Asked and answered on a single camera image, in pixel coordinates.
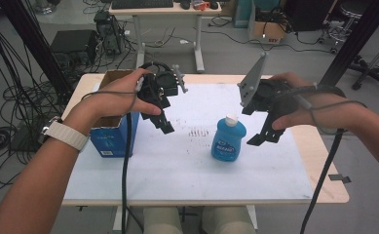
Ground black computer tower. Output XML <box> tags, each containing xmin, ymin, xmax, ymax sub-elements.
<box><xmin>94</xmin><ymin>10</ymin><xmax>127</xmax><ymax>56</ymax></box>

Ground person's left hand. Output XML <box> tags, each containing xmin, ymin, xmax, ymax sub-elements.
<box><xmin>63</xmin><ymin>67</ymin><xmax>163</xmax><ymax>137</ymax></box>

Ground black metal stand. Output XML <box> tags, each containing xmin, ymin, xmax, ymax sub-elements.
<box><xmin>0</xmin><ymin>0</ymin><xmax>74</xmax><ymax>98</ymax></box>
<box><xmin>318</xmin><ymin>0</ymin><xmax>379</xmax><ymax>87</ymax></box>

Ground black office chair base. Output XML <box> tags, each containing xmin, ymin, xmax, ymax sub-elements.
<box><xmin>347</xmin><ymin>55</ymin><xmax>379</xmax><ymax>96</ymax></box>

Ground black round stool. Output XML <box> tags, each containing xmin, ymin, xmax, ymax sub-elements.
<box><xmin>318</xmin><ymin>0</ymin><xmax>373</xmax><ymax>55</ymax></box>

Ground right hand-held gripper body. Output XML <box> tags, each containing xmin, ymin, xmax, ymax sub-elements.
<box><xmin>237</xmin><ymin>52</ymin><xmax>301</xmax><ymax>121</ymax></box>

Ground thick black right gripper cable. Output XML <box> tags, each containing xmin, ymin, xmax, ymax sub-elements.
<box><xmin>274</xmin><ymin>83</ymin><xmax>347</xmax><ymax>234</ymax></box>

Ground person's leg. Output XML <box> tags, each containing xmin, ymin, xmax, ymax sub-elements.
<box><xmin>142</xmin><ymin>207</ymin><xmax>184</xmax><ymax>234</ymax></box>
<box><xmin>201</xmin><ymin>206</ymin><xmax>257</xmax><ymax>234</ymax></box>

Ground long black floor cable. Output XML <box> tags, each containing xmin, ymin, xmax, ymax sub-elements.
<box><xmin>193</xmin><ymin>25</ymin><xmax>331</xmax><ymax>55</ymax></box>

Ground white desk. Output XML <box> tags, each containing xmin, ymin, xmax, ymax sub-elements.
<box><xmin>108</xmin><ymin>2</ymin><xmax>223</xmax><ymax>73</ymax></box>

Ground blue cardboard box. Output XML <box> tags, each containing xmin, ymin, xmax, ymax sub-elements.
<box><xmin>89</xmin><ymin>68</ymin><xmax>141</xmax><ymax>159</ymax></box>

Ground thick black gripper cable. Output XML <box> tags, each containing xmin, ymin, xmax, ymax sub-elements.
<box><xmin>121</xmin><ymin>111</ymin><xmax>133</xmax><ymax>234</ymax></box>
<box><xmin>274</xmin><ymin>83</ymin><xmax>347</xmax><ymax>234</ymax></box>

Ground blue bottle with white cap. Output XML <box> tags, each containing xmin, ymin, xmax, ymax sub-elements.
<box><xmin>210</xmin><ymin>114</ymin><xmax>247</xmax><ymax>163</ymax></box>

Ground brown cardboard box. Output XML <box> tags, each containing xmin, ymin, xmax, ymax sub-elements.
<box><xmin>247</xmin><ymin>13</ymin><xmax>290</xmax><ymax>45</ymax></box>

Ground white table leg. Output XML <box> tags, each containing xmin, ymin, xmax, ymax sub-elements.
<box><xmin>246</xmin><ymin>205</ymin><xmax>259</xmax><ymax>229</ymax></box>
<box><xmin>112</xmin><ymin>205</ymin><xmax>129</xmax><ymax>232</ymax></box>

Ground thin grey gripper cable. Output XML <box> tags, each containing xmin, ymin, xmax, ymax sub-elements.
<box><xmin>294</xmin><ymin>82</ymin><xmax>369</xmax><ymax>137</ymax></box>
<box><xmin>80</xmin><ymin>77</ymin><xmax>145</xmax><ymax>113</ymax></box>

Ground teal box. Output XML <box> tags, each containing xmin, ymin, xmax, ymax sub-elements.
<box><xmin>234</xmin><ymin>0</ymin><xmax>253</xmax><ymax>29</ymax></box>

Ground black keyboard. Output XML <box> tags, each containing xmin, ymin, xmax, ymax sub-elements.
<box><xmin>111</xmin><ymin>0</ymin><xmax>174</xmax><ymax>10</ymax></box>

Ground bundle of black floor cables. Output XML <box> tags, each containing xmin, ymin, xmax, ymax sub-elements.
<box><xmin>0</xmin><ymin>19</ymin><xmax>66</xmax><ymax>196</ymax></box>

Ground white table mat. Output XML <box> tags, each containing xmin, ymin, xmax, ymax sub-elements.
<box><xmin>63</xmin><ymin>82</ymin><xmax>315</xmax><ymax>201</ymax></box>

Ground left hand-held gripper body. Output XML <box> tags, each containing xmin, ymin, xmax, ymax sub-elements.
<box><xmin>137</xmin><ymin>63</ymin><xmax>189</xmax><ymax>115</ymax></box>

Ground person's left leg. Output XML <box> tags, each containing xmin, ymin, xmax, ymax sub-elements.
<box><xmin>142</xmin><ymin>207</ymin><xmax>184</xmax><ymax>234</ymax></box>

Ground black equipment case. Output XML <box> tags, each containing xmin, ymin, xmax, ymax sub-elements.
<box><xmin>50</xmin><ymin>29</ymin><xmax>98</xmax><ymax>77</ymax></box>

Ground thick black left gripper cable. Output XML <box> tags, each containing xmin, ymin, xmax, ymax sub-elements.
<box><xmin>121</xmin><ymin>111</ymin><xmax>133</xmax><ymax>234</ymax></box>

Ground thin grey right gripper cable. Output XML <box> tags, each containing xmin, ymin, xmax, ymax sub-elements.
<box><xmin>294</xmin><ymin>82</ymin><xmax>369</xmax><ymax>137</ymax></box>

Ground short black cable loop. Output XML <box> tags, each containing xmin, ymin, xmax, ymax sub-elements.
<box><xmin>139</xmin><ymin>60</ymin><xmax>173</xmax><ymax>74</ymax></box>

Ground person's right leg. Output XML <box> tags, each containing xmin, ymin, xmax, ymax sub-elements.
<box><xmin>201</xmin><ymin>206</ymin><xmax>257</xmax><ymax>234</ymax></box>

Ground person's right hand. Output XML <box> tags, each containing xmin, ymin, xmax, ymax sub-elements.
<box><xmin>269</xmin><ymin>71</ymin><xmax>370</xmax><ymax>135</ymax></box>

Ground grey tape piece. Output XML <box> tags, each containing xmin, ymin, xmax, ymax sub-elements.
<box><xmin>327</xmin><ymin>174</ymin><xmax>352</xmax><ymax>183</ymax></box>

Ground thin grey left gripper cable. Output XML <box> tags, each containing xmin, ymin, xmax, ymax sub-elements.
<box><xmin>80</xmin><ymin>77</ymin><xmax>145</xmax><ymax>113</ymax></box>

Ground white wristwatch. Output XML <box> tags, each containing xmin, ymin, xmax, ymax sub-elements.
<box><xmin>39</xmin><ymin>116</ymin><xmax>91</xmax><ymax>153</ymax></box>

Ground orange object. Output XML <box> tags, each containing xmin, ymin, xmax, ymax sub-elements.
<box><xmin>191</xmin><ymin>0</ymin><xmax>210</xmax><ymax>12</ymax></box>

